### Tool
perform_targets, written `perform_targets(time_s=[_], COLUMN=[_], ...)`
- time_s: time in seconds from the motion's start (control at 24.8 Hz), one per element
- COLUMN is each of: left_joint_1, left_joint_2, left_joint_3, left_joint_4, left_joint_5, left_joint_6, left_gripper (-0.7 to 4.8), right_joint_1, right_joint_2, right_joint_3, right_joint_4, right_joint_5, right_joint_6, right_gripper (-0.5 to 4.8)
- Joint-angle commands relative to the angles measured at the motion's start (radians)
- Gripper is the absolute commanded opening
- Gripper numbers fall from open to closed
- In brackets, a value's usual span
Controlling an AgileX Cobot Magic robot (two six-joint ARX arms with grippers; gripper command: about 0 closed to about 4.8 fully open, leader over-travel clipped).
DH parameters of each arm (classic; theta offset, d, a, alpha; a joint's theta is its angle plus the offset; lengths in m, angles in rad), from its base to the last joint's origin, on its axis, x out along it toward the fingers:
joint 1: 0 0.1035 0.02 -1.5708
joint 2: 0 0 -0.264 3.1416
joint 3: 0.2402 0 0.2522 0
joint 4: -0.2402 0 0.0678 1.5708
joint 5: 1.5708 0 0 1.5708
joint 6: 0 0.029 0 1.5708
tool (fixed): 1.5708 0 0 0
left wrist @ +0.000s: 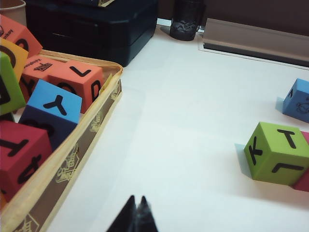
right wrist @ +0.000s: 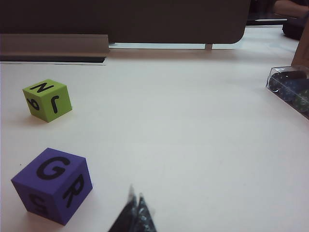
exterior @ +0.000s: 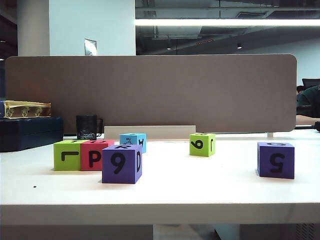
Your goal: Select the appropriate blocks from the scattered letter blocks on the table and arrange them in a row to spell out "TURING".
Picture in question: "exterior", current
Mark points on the blue box edge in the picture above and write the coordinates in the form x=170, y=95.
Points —
x=1, y=110

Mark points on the lime green block with L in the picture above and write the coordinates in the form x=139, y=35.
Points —
x=66, y=162

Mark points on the red LED ceiling display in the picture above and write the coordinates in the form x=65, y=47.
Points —
x=204, y=42

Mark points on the red block with P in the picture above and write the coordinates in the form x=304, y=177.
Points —
x=91, y=150

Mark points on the framed wall sign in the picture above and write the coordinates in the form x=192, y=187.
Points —
x=90, y=47

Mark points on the black mug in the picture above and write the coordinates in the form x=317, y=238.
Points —
x=86, y=127

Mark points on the white divider foot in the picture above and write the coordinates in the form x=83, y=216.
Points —
x=270, y=135

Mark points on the black ceiling spotlight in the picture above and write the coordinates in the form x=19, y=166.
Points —
x=239, y=46

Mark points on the ceiling light strip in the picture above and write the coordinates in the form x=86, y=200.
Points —
x=225, y=22

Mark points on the blue block with fish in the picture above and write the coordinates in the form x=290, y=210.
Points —
x=133, y=137

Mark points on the purple block with 9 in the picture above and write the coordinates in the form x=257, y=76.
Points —
x=117, y=172

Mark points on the purple block with 5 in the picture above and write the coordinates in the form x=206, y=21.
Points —
x=265, y=160

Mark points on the person in green shirt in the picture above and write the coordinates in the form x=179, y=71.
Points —
x=310, y=100

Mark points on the yellow patterned box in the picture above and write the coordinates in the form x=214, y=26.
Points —
x=27, y=111

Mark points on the lime green block with 6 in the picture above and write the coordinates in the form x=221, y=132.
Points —
x=200, y=151

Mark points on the brown desk divider panel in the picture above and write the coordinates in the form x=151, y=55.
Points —
x=162, y=92

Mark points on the black round desk object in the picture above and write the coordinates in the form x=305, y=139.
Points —
x=317, y=126

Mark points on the black office chair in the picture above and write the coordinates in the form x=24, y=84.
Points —
x=310, y=82

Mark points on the dark blue case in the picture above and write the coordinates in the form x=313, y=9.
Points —
x=30, y=135

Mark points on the under-table vent grille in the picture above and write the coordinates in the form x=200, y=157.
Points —
x=305, y=232

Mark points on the white under-table column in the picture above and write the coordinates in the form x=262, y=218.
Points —
x=185, y=232

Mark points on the bare person forearm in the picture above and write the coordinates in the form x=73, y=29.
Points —
x=303, y=120

